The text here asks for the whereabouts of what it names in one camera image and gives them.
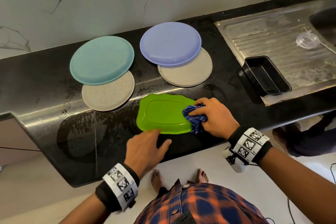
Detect person's right hand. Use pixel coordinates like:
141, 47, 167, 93
188, 97, 240, 140

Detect person's left hand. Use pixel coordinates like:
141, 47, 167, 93
124, 129, 173, 179

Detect blue striped cloth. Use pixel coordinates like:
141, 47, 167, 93
182, 104, 208, 135

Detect green plate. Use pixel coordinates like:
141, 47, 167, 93
136, 93, 203, 135

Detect speckled white plate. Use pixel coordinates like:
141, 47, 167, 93
157, 47, 214, 89
81, 70, 135, 112

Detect lavender plate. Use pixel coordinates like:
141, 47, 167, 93
139, 21, 203, 68

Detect teal plate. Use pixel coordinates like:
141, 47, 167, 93
69, 35, 135, 86

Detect person's right forearm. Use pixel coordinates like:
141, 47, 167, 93
257, 148, 336, 224

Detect person's left forearm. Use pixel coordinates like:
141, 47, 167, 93
58, 194, 111, 224

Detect person's left foot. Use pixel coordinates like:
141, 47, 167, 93
150, 169, 163, 193

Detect person's foot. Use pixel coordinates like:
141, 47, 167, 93
150, 169, 163, 193
195, 169, 210, 183

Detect person's right foot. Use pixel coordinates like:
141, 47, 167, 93
195, 169, 210, 183

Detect black plastic tray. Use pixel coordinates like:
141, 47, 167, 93
241, 56, 293, 97

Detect blue orange plaid shirt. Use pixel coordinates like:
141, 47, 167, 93
133, 180, 271, 224

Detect steel sink drainboard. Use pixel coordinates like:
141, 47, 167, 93
214, 0, 336, 106

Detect clear plastic lid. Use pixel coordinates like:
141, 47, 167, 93
295, 31, 321, 50

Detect brown lower drawer unit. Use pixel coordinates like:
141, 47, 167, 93
0, 113, 41, 167

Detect thin grey stick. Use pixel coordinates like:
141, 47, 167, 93
317, 40, 336, 55

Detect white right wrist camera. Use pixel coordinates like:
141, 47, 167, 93
226, 150, 250, 174

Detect black floor cable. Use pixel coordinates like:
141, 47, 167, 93
286, 163, 336, 224

